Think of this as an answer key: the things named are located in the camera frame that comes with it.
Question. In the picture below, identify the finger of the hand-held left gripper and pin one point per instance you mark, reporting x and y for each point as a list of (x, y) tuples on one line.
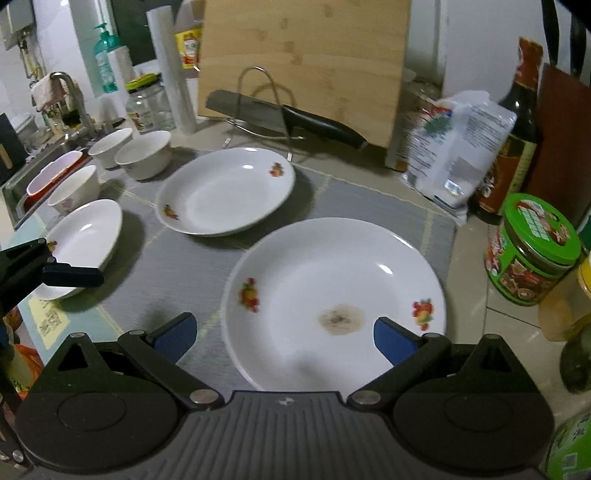
[(74, 276)]

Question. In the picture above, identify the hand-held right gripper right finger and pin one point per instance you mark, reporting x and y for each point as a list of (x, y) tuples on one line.
[(392, 344)]

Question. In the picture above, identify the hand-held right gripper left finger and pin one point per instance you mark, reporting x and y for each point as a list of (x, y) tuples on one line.
[(178, 337)]

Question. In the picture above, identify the small white fruit-print plate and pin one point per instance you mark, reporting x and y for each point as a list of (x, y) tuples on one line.
[(87, 235)]

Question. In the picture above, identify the white bowl with pink print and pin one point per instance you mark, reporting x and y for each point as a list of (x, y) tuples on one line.
[(76, 189)]

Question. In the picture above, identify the large white fruit-print plate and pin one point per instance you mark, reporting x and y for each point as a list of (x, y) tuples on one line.
[(323, 277)]

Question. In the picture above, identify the plain white bowl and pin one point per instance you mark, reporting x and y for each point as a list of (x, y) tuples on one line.
[(108, 145)]

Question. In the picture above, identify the wide white bowl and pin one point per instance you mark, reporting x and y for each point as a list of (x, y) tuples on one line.
[(143, 157)]

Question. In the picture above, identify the medium white fruit-print plate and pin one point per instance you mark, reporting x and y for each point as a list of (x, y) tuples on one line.
[(221, 194)]

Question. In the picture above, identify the grey checked mat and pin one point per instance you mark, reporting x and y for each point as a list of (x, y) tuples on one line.
[(184, 267)]

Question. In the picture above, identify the steel sink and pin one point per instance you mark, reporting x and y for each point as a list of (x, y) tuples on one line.
[(18, 194)]

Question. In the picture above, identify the orange bag with vegetables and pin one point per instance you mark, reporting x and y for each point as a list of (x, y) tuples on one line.
[(21, 364)]

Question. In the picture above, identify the red rimmed plastic basin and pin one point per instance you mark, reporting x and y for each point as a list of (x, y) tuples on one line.
[(51, 173)]

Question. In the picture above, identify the black box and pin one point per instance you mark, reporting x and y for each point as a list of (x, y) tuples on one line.
[(9, 143)]

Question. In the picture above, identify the green lid sauce jar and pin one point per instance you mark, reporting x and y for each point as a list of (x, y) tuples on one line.
[(531, 258)]

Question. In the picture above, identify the yellow plastic jar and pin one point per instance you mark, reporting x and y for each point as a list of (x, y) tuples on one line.
[(568, 309)]

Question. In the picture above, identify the metal faucet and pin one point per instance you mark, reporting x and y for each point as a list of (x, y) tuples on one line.
[(76, 94)]

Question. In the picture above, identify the glass jar with green lid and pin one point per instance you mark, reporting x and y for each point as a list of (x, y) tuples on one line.
[(150, 108)]

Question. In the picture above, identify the white cloth on faucet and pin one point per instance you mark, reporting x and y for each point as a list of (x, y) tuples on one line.
[(44, 92)]

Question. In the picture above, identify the dark green jar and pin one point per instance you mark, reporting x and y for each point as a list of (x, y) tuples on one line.
[(579, 369)]

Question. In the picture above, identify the white printed bag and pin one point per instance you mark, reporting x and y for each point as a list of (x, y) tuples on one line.
[(443, 152)]

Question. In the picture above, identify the green label bottle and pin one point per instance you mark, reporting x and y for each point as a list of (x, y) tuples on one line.
[(572, 452)]

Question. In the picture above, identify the teal soap pump bottle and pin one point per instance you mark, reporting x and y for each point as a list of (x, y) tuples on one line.
[(105, 64)]

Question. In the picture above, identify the plastic wrap roll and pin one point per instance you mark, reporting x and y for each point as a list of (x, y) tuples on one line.
[(173, 78)]

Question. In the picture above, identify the dark sauce bottle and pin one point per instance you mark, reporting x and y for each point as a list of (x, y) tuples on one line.
[(517, 152)]

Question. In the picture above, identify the yellow label bottle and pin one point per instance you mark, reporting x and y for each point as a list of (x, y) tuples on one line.
[(188, 48)]

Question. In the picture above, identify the white water heater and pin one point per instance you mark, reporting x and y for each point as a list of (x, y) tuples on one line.
[(16, 23)]

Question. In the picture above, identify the dark brown wooden board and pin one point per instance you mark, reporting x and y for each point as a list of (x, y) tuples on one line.
[(563, 138)]

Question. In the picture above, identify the bamboo cutting board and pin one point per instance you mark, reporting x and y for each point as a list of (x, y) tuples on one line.
[(300, 46)]

